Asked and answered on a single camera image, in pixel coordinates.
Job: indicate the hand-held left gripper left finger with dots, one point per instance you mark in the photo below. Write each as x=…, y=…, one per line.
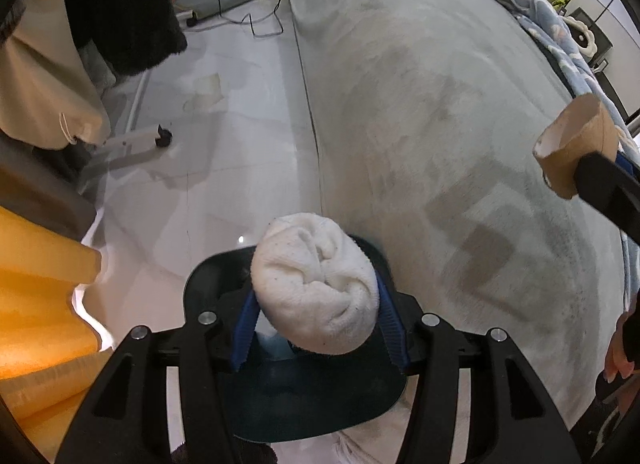
x=245, y=334

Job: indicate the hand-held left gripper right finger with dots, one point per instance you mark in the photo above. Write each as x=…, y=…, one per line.
x=395, y=339

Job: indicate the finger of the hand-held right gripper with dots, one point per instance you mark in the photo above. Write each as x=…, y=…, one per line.
x=610, y=194
x=626, y=162

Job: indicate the cardboard tube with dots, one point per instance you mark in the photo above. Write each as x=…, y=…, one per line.
x=575, y=138

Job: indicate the white sock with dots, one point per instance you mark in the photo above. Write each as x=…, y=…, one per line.
x=310, y=284

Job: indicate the dark teal trash bin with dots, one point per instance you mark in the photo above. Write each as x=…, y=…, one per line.
x=300, y=404

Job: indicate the person's right hand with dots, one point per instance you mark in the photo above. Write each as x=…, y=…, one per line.
x=622, y=354

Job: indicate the white flower shaped pillow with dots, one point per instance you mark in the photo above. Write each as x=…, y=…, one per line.
x=592, y=46

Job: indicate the dark bedside cabinet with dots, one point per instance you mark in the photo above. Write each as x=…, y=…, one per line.
x=607, y=33

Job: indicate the light fleece bed blanket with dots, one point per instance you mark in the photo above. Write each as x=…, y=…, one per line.
x=425, y=118

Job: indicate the orange curtain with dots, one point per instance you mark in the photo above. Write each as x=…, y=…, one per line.
x=40, y=304

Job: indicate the white power strip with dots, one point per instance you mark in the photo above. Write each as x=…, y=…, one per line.
x=184, y=17

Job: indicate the beige coat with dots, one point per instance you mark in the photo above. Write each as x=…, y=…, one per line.
x=40, y=83

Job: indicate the black coat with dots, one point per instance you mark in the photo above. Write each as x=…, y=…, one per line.
x=115, y=3

